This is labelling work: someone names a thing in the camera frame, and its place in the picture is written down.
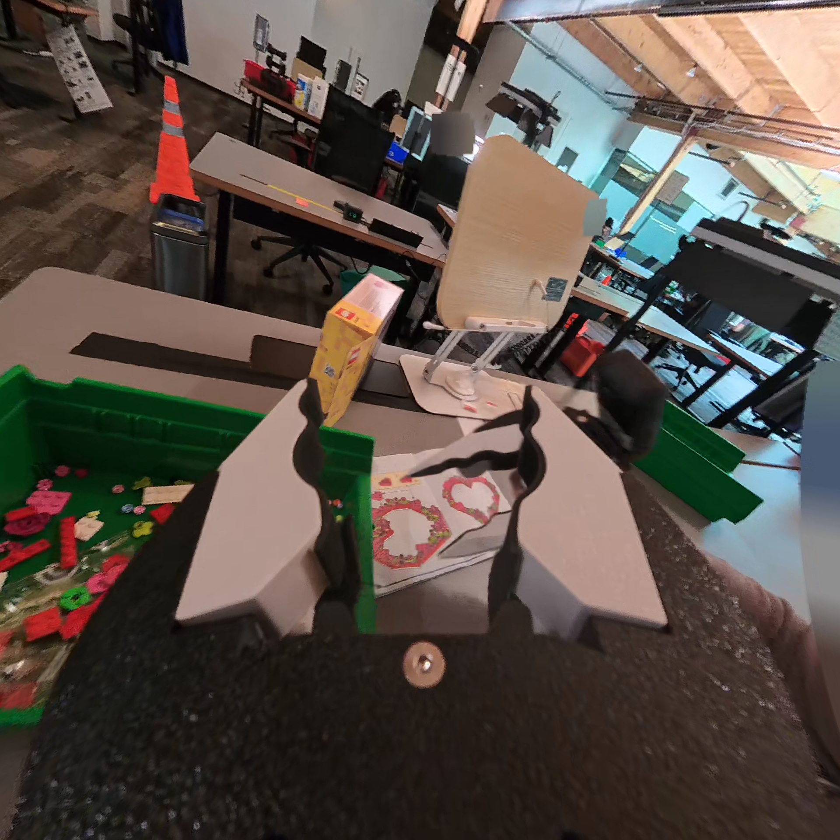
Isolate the red plastic container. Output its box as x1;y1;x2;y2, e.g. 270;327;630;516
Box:
560;333;606;379

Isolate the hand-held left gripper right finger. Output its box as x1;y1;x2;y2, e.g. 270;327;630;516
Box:
487;386;670;643

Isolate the orange traffic cone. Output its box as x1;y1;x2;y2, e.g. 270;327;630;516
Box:
149;75;201;204

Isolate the yellow lego box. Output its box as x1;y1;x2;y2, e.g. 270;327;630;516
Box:
308;272;404;427

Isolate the black computer monitor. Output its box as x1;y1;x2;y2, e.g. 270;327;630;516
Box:
314;84;389;196

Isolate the light wooden board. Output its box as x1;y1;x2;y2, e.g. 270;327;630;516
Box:
435;133;601;329

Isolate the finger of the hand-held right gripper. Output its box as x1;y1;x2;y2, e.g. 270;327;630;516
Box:
406;407;527;483
436;532;511;560

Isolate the teal plastic crate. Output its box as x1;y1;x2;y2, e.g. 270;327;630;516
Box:
340;264;411;299

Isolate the black frame desk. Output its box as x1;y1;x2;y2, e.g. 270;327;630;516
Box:
646;218;840;431

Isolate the grey office desk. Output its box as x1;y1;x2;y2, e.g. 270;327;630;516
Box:
189;133;450;309

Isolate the long grey desk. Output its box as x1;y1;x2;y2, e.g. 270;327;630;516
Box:
570;274;723;395

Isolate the open heart instruction booklet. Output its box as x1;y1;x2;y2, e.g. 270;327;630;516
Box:
371;453;519;598

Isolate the black office chair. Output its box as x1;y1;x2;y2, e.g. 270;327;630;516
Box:
251;223;347;298

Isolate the pile of loose lego pieces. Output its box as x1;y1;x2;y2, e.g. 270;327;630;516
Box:
0;462;198;713

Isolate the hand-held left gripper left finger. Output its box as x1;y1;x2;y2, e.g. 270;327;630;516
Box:
175;377;362;639

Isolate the printed sign board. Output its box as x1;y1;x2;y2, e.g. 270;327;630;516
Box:
45;25;114;117

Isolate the steel trash can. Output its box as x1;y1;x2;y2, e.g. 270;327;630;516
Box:
150;193;211;299

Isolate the red storage tub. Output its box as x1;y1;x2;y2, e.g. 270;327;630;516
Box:
243;58;298;101

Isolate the black power strip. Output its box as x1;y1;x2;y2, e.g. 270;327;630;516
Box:
367;217;425;250

